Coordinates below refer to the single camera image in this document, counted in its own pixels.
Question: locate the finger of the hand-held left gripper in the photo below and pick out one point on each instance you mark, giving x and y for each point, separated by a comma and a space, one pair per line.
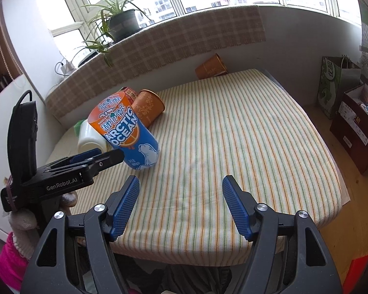
84, 155
109, 159

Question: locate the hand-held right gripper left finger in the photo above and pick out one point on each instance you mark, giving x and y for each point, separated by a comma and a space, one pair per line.
124, 211

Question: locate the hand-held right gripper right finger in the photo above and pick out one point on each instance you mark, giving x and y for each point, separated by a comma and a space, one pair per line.
237, 211

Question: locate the blue and orange printed cup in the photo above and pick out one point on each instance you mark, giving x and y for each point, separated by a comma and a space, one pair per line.
132, 131

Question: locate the orange patterned cup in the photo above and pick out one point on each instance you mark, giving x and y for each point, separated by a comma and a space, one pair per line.
147, 107
210, 67

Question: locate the person's left hand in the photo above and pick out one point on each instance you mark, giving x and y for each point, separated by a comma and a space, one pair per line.
69, 198

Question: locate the white plastic container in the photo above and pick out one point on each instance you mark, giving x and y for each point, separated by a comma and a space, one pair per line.
89, 137

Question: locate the green plastic bag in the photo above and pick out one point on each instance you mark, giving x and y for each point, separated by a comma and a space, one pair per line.
78, 128

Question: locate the red printed packet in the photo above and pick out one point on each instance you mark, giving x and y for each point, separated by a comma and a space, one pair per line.
130, 93

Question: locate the striped table cloth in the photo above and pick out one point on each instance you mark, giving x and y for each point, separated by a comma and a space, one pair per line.
220, 141

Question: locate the wooden shelf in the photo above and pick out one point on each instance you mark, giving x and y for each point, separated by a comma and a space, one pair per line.
0, 52

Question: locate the pink fluffy cloth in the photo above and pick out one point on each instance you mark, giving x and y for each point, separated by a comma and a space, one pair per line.
7, 262

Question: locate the green spider plant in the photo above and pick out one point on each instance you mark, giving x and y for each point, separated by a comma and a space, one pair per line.
105, 27

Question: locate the checked windowsill cloth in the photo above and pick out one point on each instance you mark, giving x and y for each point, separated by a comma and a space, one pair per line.
171, 46

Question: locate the dark plant pot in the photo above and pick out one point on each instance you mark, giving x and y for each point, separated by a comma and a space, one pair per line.
124, 26

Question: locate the dark red cardboard box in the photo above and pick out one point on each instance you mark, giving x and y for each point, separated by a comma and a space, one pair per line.
352, 134

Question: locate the green paper bag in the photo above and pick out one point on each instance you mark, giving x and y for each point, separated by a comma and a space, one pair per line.
335, 88

